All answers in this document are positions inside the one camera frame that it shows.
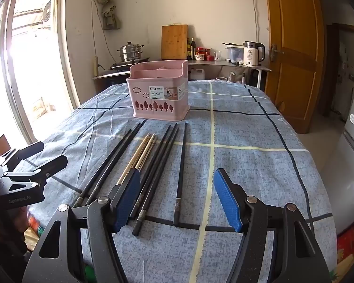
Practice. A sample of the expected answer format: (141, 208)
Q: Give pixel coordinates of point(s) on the white plastic jug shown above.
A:
(196, 74)

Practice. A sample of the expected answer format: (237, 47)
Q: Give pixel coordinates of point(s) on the white mug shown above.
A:
(221, 79)

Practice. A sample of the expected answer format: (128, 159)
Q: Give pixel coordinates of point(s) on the outdoor fan unit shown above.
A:
(46, 14)

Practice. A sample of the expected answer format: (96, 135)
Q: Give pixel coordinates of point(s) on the metal side table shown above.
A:
(209, 63)

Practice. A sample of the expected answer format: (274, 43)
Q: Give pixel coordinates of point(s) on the white window frame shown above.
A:
(62, 50)

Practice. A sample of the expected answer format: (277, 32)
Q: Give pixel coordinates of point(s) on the clear glass cup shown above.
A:
(218, 55)

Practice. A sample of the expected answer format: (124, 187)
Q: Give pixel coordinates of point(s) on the wooden door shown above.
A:
(295, 35)

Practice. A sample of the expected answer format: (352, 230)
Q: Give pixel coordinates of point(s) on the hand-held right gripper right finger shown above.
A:
(227, 197)

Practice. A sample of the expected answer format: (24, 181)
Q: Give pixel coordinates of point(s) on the black induction stove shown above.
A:
(121, 64)

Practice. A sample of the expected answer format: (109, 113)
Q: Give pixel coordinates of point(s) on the brown cardboard box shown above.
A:
(0, 146)

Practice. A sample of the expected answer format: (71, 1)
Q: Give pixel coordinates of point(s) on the red patterned bag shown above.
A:
(352, 244)

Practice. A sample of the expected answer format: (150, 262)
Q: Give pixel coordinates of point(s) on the yellow oil bottle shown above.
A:
(189, 50)

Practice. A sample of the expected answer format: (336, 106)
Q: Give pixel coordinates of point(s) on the pink plastic utensil basket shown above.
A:
(159, 109)

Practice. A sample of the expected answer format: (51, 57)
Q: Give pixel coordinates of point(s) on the crumpled plastic bag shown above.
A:
(236, 77)

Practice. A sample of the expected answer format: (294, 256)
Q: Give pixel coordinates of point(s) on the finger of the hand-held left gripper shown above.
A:
(20, 154)
(38, 171)

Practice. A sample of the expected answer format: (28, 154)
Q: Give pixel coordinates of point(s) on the bamboo cutting board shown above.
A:
(174, 42)

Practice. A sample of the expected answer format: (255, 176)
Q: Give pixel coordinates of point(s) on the red lid white jar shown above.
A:
(199, 55)

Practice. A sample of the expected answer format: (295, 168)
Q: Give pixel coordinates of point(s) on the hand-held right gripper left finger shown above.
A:
(126, 200)

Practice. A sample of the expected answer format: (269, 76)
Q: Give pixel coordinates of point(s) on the stainless steel steamer pot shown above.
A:
(130, 52)

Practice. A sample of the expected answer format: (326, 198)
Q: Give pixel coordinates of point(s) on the water filter pitcher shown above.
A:
(233, 55)

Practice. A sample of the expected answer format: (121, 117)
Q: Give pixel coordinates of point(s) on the yellowed power strip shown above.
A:
(96, 66)

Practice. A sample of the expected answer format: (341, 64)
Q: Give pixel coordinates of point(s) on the dark oil bottle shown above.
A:
(193, 50)

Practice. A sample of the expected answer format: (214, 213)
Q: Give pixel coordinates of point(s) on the blue plaid bed sheet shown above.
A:
(253, 123)

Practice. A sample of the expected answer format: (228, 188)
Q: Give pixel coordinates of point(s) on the hanging grey cloth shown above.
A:
(109, 17)

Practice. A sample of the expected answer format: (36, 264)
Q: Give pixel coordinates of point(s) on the white electric kettle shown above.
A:
(251, 54)

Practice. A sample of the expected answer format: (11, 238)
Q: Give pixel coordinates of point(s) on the black chopstick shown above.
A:
(121, 156)
(111, 159)
(162, 150)
(181, 168)
(157, 153)
(154, 182)

